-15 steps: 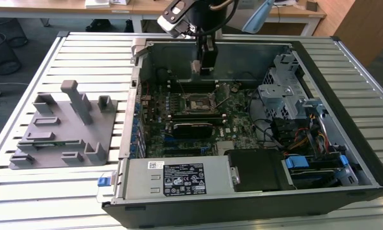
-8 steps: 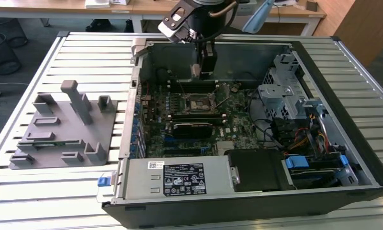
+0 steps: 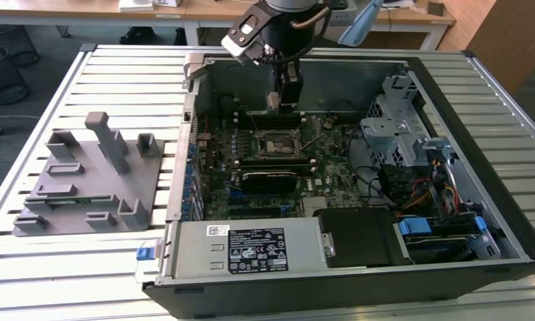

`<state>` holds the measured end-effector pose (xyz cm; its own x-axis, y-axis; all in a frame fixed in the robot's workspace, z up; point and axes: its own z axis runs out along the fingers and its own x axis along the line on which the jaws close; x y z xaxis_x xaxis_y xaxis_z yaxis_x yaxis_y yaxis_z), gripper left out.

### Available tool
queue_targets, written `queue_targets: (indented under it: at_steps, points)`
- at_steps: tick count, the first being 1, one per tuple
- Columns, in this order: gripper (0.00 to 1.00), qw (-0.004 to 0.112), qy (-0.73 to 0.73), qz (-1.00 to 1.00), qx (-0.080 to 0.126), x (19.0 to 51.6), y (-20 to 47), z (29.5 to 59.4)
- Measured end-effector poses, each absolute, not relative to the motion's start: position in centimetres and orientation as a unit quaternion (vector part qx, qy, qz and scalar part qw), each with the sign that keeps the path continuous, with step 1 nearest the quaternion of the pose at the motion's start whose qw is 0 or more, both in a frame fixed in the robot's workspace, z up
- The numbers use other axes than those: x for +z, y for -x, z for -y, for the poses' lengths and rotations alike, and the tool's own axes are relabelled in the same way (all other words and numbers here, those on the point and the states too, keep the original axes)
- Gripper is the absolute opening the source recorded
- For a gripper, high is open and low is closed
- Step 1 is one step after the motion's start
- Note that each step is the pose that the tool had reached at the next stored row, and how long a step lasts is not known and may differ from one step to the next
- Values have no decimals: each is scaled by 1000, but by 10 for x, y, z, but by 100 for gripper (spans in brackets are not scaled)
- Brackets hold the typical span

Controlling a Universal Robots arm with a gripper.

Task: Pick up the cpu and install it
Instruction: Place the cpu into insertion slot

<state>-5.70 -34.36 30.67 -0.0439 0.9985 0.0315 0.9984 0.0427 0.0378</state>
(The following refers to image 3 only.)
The black graphics card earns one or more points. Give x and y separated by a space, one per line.
269 183

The silver chipset heatsink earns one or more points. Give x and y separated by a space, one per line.
315 203

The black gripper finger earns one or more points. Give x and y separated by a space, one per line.
292 90
276 78

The thin metal locking lever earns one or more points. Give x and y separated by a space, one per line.
315 142
253 122

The black expansion slot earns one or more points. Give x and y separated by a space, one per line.
253 211

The blue plastic latch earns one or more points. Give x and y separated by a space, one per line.
144 254

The black mesh waste bin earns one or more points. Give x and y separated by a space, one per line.
21 43
1 80

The round coin cell battery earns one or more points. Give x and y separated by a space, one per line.
325 125

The green motherboard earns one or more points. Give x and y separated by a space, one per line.
333 187

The grey parts rack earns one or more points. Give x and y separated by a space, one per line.
93 174

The hard disk in blue carrier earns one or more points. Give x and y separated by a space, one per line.
413 227

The white cardboard box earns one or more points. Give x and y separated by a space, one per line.
136 5

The silver metal drive cage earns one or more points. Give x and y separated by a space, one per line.
396 133

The wooden cabinet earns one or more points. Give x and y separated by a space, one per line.
503 40

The wooden desk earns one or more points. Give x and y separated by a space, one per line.
70 13
405 16

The black PC case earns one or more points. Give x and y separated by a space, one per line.
339 294

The silver CPU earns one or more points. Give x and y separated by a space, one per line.
272 101

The small white printed box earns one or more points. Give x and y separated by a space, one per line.
166 2

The silver power supply unit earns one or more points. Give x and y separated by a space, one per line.
196 247

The green RAM stick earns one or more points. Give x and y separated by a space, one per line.
77 201

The CPU socket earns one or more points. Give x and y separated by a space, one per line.
277 144

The black RAM slot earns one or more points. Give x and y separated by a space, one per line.
269 118
276 159
259 115
276 167
269 122
276 163
276 170

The small brown box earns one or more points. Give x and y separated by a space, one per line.
435 8

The blue bay release clip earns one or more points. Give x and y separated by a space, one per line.
479 224

